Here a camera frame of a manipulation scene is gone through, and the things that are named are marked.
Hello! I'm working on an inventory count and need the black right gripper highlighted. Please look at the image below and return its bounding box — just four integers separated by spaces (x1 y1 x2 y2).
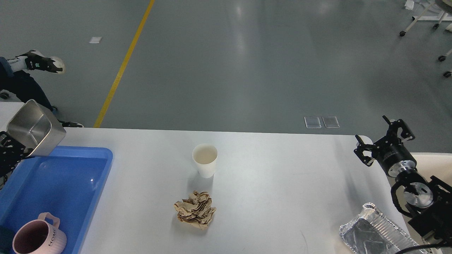
354 115 417 177

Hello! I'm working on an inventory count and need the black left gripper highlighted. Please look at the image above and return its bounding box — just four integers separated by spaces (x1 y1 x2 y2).
0 131 26 189

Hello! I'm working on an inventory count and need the stainless steel rectangular tray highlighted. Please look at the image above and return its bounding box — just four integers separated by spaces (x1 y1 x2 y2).
6 99 66 157

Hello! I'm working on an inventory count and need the pink ribbed mug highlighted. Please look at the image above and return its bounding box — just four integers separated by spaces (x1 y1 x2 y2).
12 212 67 254

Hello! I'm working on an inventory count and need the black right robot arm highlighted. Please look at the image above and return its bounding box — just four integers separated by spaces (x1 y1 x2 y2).
354 116 452 249

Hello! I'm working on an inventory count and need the white side table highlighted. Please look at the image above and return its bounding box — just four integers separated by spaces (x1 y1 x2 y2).
0 102 25 132

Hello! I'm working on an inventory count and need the white plastic bin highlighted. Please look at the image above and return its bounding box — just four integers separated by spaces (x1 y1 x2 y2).
412 152 452 186

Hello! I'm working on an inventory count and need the right floor socket cover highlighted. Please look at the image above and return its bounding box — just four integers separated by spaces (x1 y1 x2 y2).
322 116 340 128

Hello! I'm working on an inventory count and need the floor socket cover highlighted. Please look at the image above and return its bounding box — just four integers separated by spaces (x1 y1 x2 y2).
304 116 322 129
322 116 340 128

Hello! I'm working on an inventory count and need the blue plastic tray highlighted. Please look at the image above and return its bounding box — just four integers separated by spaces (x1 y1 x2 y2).
0 146 113 254

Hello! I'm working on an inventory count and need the person in black sweater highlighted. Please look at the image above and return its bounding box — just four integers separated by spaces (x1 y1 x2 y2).
0 49 66 112

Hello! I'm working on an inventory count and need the left floor socket cover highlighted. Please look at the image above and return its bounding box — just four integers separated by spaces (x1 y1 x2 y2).
304 116 322 129

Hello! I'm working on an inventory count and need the aluminium foil tray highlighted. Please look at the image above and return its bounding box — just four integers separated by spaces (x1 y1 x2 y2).
336 202 428 254

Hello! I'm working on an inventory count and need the white paper cup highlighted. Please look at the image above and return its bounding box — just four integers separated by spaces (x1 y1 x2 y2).
192 144 218 179

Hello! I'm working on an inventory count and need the crumpled brown paper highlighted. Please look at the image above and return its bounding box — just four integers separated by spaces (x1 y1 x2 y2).
174 190 216 230

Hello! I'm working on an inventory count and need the white wheeled cart frame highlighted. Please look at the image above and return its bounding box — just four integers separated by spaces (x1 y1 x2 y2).
399 0 452 78

